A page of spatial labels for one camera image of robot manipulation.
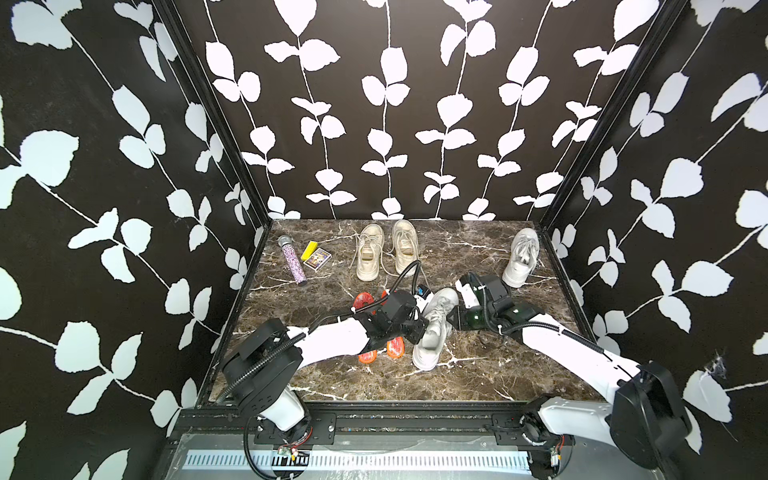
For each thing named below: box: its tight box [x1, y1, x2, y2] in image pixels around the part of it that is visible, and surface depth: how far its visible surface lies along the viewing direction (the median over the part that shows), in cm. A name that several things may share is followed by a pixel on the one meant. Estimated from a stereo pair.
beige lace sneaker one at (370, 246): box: [356, 223, 385, 282], surface depth 105 cm
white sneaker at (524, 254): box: [502, 228, 540, 288], surface depth 102 cm
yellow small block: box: [301, 240, 319, 261], surface depth 113 cm
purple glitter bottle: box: [278, 235, 307, 287], surface depth 106 cm
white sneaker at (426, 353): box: [412, 287, 459, 371], surface depth 85 cm
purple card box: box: [303, 247, 332, 271], surface depth 109 cm
